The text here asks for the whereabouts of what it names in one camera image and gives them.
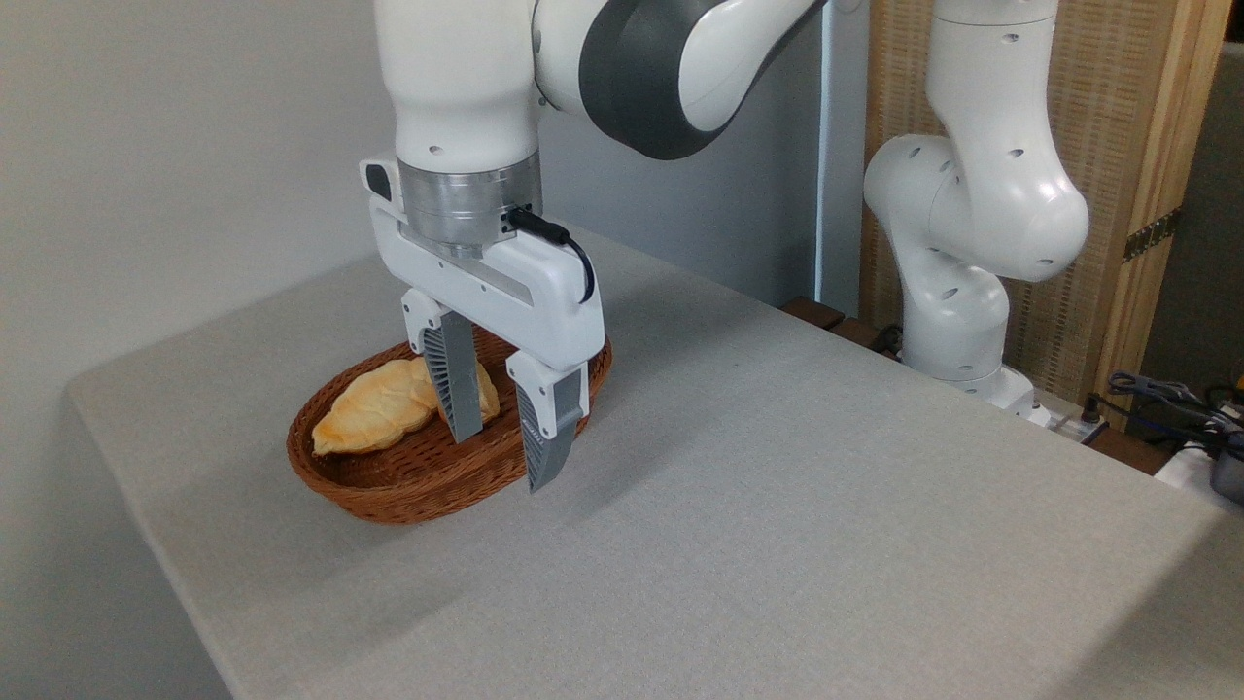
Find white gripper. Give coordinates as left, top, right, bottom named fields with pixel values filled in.
left=360, top=156, right=606, bottom=494

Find large pale bread roll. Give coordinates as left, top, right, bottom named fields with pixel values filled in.
left=311, top=358, right=440, bottom=457

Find brown wicker basket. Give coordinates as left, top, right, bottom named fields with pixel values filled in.
left=287, top=329, right=614, bottom=527

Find black metal screen hinge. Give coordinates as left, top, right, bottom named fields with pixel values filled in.
left=1123, top=207, right=1183, bottom=264

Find wood framed rattan screen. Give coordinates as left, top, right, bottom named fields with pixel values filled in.
left=860, top=0, right=1235, bottom=429

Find dark grey container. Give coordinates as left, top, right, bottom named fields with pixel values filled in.
left=1209, top=433, right=1244, bottom=505

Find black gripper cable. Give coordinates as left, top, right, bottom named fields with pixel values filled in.
left=507, top=206, right=596, bottom=304

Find light blue partition post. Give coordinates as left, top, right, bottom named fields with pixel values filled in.
left=814, top=0, right=868, bottom=317

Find bundle of dark cables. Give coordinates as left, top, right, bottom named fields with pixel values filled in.
left=1093, top=369, right=1244, bottom=443

